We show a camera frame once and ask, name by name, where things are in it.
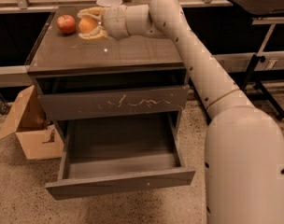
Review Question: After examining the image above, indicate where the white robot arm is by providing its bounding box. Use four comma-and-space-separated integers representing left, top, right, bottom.
78, 0, 284, 224

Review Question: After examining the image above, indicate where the scratched grey top drawer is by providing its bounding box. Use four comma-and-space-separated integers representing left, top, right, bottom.
38, 85, 189, 120

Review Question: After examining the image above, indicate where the grey drawer cabinet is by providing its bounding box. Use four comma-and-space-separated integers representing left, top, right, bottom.
28, 7, 189, 135

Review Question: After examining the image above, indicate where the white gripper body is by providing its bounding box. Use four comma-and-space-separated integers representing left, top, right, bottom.
103, 5, 130, 39

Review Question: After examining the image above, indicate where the red apple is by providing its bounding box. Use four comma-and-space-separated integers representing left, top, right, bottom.
56, 15, 77, 35

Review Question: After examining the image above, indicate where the open grey middle drawer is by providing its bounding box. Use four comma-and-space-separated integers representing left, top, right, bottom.
46, 113, 194, 200

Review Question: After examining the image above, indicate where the orange fruit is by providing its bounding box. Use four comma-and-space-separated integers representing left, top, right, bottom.
78, 16, 98, 34

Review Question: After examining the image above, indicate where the black side table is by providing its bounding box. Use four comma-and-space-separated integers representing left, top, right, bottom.
210, 0, 284, 121

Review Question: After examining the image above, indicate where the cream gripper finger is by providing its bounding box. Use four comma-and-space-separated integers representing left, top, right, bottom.
78, 27, 107, 40
78, 7, 107, 21

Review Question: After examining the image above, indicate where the white bowl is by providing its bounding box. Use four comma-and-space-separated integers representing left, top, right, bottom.
96, 0, 122, 7

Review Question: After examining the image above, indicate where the cardboard box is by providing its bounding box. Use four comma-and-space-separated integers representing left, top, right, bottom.
0, 85, 64, 160

